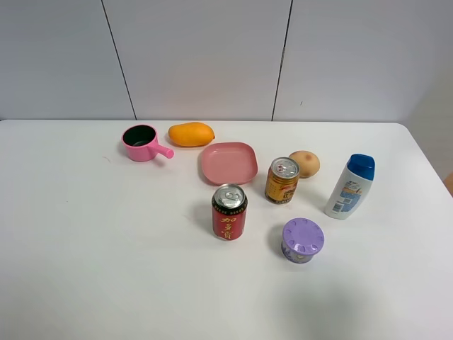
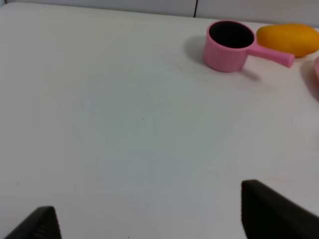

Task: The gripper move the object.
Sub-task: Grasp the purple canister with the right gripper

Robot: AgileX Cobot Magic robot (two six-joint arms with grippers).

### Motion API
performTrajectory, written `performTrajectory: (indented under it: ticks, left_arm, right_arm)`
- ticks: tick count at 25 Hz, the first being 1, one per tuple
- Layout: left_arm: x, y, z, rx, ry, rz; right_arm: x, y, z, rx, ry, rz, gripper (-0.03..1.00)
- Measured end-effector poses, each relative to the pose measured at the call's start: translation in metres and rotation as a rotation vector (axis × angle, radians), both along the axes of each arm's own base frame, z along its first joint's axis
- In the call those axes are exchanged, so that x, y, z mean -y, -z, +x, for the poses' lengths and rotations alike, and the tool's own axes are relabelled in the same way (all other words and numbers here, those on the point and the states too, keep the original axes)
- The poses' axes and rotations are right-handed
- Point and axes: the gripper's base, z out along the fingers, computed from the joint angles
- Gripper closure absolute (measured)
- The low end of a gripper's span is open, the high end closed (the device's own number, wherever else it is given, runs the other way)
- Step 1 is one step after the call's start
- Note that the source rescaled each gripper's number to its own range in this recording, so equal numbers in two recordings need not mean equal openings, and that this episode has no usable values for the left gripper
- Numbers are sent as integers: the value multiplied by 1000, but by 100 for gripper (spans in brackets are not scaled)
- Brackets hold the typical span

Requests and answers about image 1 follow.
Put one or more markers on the purple lidded jar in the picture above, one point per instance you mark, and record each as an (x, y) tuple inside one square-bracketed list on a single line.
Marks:
[(302, 239)]

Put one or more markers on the pink square plate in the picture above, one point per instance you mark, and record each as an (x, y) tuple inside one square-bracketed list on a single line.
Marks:
[(228, 162)]

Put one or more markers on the red drink can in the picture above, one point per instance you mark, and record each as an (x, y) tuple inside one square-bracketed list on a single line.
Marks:
[(229, 204)]

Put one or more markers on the orange mango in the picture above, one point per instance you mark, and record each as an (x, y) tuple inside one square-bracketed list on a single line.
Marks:
[(192, 134)]

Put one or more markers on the yellow drink can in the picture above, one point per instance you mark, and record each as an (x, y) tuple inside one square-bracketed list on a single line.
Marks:
[(282, 180)]

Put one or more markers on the brown potato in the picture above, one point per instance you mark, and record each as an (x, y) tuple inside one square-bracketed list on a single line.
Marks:
[(308, 162)]

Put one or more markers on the pink toy saucepan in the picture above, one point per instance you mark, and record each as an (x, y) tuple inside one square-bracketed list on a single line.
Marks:
[(142, 144)]

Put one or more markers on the white blue-capped shampoo bottle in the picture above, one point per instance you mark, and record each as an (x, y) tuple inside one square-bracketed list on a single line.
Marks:
[(352, 187)]

